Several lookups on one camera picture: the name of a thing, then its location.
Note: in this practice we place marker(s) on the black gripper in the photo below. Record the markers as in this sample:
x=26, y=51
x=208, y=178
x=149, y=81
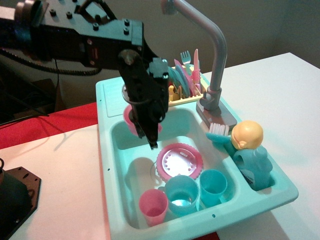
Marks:
x=146, y=85

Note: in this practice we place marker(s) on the pink toy mug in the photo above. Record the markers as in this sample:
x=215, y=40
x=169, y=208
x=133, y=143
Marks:
x=147, y=122

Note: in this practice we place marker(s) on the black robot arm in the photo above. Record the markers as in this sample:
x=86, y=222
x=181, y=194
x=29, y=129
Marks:
x=87, y=31

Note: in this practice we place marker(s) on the teal toy sink unit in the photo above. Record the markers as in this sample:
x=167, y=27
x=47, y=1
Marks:
x=130, y=169

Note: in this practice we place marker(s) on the teal middle toy cup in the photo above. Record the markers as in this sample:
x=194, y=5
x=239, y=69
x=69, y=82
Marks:
x=182, y=193

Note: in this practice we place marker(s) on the teal toy cup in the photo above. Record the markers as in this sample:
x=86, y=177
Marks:
x=182, y=193
x=213, y=184

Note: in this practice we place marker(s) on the pink toy cup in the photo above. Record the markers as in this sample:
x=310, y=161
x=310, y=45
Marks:
x=153, y=204

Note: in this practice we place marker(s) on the teal right toy cup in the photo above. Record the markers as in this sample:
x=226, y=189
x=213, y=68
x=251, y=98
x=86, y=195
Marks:
x=213, y=184

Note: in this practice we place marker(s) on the yellow toy banana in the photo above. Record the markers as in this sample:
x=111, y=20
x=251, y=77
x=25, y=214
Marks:
x=172, y=96

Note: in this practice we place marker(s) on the pink scalloped plate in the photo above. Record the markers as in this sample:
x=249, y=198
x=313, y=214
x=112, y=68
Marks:
x=179, y=159

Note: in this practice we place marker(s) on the teal toy plate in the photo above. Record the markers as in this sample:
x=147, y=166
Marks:
x=176, y=78

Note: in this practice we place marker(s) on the blue toy plate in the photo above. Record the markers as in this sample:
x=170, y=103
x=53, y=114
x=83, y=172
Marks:
x=188, y=92

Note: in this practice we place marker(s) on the pink toy plate in rack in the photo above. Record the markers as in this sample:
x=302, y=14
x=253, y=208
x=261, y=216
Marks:
x=186, y=78

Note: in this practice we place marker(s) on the red cloth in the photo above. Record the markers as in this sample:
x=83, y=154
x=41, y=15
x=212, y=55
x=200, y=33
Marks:
x=40, y=127

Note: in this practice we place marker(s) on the grey toy faucet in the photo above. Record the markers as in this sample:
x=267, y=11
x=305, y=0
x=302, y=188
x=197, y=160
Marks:
x=209, y=107

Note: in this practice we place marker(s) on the cream dish rack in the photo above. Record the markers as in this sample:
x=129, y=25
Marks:
x=183, y=99

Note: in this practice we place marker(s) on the teal dish brush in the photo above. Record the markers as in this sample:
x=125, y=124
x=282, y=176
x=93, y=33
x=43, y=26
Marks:
x=218, y=134

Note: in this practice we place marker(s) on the teal toy fork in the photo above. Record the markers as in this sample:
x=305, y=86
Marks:
x=186, y=59

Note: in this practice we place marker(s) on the pink toy knife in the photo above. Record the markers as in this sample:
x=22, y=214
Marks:
x=196, y=70

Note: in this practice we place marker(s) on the teal soap bottle yellow cap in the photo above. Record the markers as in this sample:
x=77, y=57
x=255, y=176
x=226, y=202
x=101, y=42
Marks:
x=250, y=157

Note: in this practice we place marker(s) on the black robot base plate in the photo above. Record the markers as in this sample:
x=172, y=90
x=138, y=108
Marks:
x=19, y=197

